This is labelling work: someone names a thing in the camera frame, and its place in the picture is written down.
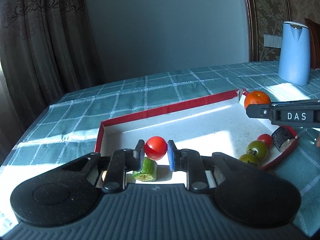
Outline yellow-green tomato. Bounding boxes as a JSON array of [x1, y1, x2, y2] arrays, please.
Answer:
[[246, 141, 269, 159]]

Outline dark wooden chair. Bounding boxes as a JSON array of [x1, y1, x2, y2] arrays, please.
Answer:
[[304, 18, 320, 70]]

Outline teal checked tablecloth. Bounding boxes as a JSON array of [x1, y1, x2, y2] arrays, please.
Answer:
[[0, 61, 320, 240]]

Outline brown patterned curtain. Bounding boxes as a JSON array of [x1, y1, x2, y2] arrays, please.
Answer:
[[0, 0, 105, 133]]

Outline small red cherry tomato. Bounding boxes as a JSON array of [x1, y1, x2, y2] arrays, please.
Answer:
[[257, 133, 273, 147]]

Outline white wall switch panel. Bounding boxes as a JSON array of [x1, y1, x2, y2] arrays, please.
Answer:
[[264, 35, 283, 47]]

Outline red cardboard box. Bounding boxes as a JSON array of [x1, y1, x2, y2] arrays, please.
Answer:
[[94, 88, 300, 172]]

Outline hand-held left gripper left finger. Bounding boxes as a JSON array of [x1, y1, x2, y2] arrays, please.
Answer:
[[62, 140, 146, 194]]

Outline dark eggplant piece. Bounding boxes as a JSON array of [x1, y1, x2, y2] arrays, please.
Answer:
[[272, 126, 296, 153]]

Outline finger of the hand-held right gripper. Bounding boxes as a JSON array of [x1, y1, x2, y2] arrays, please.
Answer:
[[246, 102, 273, 119]]

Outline dark green tomato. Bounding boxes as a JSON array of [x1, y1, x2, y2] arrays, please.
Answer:
[[239, 154, 260, 167]]

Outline dark wooden wall moulding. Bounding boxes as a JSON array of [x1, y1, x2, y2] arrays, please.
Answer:
[[241, 0, 261, 62]]

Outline orange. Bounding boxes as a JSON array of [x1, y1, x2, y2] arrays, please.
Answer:
[[244, 90, 271, 109]]

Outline green cucumber piece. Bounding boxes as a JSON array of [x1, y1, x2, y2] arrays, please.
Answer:
[[132, 157, 158, 182]]

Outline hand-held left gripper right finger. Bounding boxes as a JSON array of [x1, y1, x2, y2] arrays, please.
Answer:
[[167, 140, 241, 194]]

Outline blue kettle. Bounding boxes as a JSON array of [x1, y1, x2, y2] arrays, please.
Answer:
[[278, 21, 311, 86]]

